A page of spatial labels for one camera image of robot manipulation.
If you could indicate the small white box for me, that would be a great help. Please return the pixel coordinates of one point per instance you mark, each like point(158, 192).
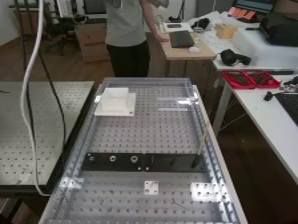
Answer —
point(116, 100)

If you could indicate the black bag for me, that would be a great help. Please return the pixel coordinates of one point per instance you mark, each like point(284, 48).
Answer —
point(281, 30)

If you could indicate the computer screen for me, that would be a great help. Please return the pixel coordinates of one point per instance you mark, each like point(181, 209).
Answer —
point(254, 5)

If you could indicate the person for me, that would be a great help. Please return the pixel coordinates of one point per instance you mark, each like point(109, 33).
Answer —
point(127, 36)

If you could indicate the black headset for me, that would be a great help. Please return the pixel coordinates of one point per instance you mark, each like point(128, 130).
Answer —
point(233, 57)

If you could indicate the wooden desk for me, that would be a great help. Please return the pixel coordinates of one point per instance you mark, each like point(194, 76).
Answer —
point(186, 56)

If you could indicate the white desk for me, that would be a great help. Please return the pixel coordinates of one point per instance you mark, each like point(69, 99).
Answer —
point(261, 123)
point(270, 55)

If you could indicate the black keyboard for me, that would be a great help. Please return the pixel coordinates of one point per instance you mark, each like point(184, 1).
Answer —
point(289, 105)

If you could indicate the cardboard box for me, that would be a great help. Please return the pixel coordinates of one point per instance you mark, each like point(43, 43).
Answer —
point(92, 43)

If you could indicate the red tray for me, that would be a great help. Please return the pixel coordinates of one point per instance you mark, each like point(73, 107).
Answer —
point(265, 79)
point(238, 80)

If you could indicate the yellow box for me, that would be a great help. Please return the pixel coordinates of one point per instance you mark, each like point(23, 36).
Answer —
point(225, 31)

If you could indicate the black plate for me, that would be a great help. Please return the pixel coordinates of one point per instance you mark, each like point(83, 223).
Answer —
point(173, 163)

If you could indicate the clear box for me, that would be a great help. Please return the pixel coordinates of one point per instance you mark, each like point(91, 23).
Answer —
point(147, 81)

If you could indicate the small white screwed plate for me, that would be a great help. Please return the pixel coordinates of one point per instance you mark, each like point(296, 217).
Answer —
point(150, 187)

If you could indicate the black chair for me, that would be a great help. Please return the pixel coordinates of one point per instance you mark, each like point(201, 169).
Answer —
point(61, 28)

